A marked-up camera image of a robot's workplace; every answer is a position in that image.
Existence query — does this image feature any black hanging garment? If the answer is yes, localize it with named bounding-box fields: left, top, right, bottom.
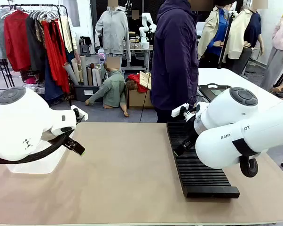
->
left=25, top=15, right=46, bottom=74

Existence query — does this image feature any white table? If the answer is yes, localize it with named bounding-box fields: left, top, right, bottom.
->
left=197, top=67, right=283, bottom=107

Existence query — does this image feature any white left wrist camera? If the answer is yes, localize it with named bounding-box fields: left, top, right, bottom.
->
left=70, top=105, right=89, bottom=121

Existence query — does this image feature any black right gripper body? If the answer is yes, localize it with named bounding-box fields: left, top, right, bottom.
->
left=184, top=118, right=200, bottom=146

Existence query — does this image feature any tall black tripod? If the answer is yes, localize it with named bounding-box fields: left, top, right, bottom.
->
left=217, top=10, right=236, bottom=70

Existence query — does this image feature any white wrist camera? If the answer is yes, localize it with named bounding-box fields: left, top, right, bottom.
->
left=70, top=105, right=89, bottom=121
left=171, top=103, right=190, bottom=119

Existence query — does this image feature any beige paper roll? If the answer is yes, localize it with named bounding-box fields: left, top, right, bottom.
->
left=71, top=58, right=82, bottom=83

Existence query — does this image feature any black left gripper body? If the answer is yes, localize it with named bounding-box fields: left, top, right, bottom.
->
left=63, top=134, right=75, bottom=148

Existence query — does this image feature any cream hanging garment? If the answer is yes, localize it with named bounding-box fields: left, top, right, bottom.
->
left=60, top=16, right=78, bottom=54

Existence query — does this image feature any mannequin pink top grey skirt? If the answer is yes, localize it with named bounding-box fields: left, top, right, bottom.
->
left=260, top=7, right=283, bottom=92

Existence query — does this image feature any grey metal workbench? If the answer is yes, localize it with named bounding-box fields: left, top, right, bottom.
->
left=121, top=45, right=154, bottom=72

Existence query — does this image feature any red hanging dress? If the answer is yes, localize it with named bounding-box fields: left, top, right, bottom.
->
left=40, top=20, right=71, bottom=94

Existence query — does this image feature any cardboard box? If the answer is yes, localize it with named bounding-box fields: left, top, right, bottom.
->
left=127, top=88, right=154, bottom=109

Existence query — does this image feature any light wooden board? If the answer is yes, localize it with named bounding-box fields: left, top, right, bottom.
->
left=139, top=72, right=153, bottom=90

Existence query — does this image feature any mannequin in green shirt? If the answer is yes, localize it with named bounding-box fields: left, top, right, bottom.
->
left=85, top=57, right=131, bottom=118

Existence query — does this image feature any tall grey cardboard tube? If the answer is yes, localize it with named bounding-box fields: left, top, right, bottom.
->
left=80, top=55, right=89, bottom=86

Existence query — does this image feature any mannequin cream jacket navy shirt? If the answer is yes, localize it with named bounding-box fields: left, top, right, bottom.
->
left=226, top=0, right=265, bottom=76

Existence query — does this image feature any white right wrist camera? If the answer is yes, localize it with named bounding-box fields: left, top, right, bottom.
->
left=171, top=103, right=190, bottom=119

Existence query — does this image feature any mannequin beige jacket blue shirt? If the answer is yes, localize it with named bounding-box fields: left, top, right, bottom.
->
left=197, top=0, right=236, bottom=60

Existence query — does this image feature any grey paper roll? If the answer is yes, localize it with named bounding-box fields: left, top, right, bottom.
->
left=63, top=62, right=80, bottom=86

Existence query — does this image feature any clear plastic box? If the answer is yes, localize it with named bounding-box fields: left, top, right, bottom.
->
left=6, top=131, right=74, bottom=175

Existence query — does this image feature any person in purple jacket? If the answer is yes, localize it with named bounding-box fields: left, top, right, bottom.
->
left=150, top=0, right=214, bottom=123

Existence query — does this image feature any black slotted PCB rack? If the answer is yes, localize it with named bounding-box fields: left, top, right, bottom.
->
left=166, top=121, right=240, bottom=199

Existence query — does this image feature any black plastic tray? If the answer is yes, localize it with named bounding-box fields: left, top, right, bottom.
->
left=197, top=83, right=232, bottom=102

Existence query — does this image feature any red cloth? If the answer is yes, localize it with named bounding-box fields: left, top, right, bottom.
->
left=127, top=73, right=151, bottom=93

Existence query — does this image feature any black metal clothes rack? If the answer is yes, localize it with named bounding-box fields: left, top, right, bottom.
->
left=0, top=3, right=74, bottom=108

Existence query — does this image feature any navy blue hanging garment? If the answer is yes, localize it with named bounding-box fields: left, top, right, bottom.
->
left=44, top=56, right=64, bottom=100

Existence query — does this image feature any red hanging shirt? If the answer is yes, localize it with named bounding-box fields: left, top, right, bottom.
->
left=4, top=10, right=31, bottom=72

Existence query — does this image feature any mannequin in grey hoodie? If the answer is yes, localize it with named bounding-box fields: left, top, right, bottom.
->
left=94, top=0, right=132, bottom=64

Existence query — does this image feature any brown paper roll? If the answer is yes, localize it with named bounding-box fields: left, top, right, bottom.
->
left=86, top=67, right=94, bottom=86

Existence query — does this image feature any grey storage bin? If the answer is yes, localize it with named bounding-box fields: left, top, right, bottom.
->
left=73, top=84, right=104, bottom=102

